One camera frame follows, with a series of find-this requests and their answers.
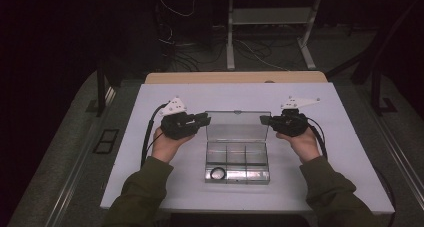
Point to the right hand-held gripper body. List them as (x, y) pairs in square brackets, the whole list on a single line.
[(291, 123)]

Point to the wooden table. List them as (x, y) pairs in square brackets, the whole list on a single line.
[(233, 77)]

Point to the grey metal stand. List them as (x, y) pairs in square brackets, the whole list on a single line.
[(271, 17)]

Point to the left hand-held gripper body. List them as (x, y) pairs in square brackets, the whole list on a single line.
[(178, 125)]

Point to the black metal stand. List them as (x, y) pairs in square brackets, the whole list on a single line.
[(378, 93), (101, 87)]

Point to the clear plastic compartment box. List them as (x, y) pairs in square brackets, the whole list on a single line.
[(236, 127)]

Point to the person's right hand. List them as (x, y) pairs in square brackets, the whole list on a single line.
[(305, 147)]

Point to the metal floor rail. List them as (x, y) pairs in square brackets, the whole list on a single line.
[(75, 173), (396, 153)]

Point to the person's left hand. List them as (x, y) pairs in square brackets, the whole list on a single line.
[(168, 147)]

